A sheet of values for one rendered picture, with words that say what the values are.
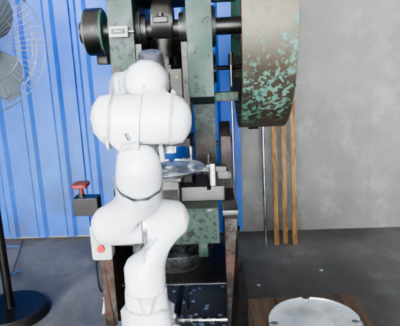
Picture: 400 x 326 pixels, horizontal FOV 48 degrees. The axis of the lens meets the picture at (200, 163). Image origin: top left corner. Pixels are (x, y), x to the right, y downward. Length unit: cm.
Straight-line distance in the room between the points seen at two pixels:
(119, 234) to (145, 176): 24
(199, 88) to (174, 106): 80
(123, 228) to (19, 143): 227
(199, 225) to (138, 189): 80
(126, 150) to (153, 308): 46
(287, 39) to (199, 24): 40
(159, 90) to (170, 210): 33
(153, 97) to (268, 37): 61
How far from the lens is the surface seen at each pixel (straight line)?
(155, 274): 121
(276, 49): 149
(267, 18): 148
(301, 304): 163
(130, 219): 108
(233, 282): 177
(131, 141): 96
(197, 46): 174
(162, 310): 125
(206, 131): 207
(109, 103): 96
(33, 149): 326
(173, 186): 176
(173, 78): 180
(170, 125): 94
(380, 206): 339
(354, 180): 327
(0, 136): 333
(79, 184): 176
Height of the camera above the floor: 119
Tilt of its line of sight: 12 degrees down
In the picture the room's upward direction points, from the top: 3 degrees counter-clockwise
